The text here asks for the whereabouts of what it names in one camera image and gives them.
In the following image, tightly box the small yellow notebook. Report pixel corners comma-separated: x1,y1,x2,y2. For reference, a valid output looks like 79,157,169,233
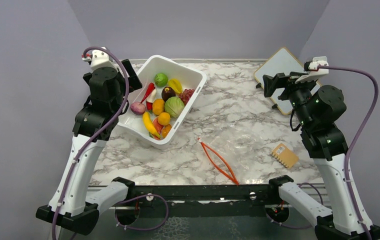
271,143,299,169

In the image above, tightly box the purple onion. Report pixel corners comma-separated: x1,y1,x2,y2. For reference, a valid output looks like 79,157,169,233
129,101,146,116

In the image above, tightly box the clear zip top bag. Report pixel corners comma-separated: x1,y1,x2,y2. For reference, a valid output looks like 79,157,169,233
194,124,280,185

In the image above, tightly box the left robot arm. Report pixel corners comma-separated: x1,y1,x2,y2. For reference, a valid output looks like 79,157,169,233
35,53,143,239

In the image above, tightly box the small orange fake fruit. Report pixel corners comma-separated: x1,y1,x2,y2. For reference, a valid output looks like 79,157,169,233
160,124,172,139

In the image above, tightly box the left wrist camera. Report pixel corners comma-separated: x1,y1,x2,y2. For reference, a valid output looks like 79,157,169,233
81,46,119,72

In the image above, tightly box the white garlic fake food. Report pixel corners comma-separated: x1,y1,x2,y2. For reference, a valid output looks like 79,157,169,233
146,88,157,104

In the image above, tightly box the red chili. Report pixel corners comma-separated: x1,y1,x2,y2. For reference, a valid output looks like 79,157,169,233
140,82,156,103

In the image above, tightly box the red chili pepper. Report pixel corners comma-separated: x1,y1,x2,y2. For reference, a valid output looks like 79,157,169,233
146,102,153,112

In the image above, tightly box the white plastic bin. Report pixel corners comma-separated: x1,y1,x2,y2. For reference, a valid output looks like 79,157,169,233
113,54,208,151

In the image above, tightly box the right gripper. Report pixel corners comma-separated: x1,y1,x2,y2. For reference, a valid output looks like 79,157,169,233
264,71,318,129

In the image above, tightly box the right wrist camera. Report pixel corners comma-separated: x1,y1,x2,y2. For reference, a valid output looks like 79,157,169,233
295,56,329,84

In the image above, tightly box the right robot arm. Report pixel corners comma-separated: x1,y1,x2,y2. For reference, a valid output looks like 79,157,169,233
263,72,380,240

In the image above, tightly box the dark purple fruit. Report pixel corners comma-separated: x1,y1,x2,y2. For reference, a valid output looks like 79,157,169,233
161,86,176,102

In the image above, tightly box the small green lime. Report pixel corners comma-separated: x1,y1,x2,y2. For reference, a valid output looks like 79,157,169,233
153,72,169,88

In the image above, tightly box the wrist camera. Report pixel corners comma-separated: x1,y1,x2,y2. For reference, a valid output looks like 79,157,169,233
295,56,329,84
81,46,119,72

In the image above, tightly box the yellow bell pepper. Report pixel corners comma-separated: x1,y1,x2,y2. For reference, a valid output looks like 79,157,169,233
167,78,183,95

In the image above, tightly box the yellow lemon fake fruit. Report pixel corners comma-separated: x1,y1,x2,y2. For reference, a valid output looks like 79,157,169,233
157,112,171,126

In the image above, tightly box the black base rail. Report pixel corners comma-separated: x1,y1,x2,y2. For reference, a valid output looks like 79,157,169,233
113,175,293,220

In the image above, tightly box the red grapes bunch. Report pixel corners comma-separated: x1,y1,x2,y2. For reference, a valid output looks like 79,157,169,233
178,88,195,105

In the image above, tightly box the green cabbage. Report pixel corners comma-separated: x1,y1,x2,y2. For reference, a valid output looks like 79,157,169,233
164,96,185,118

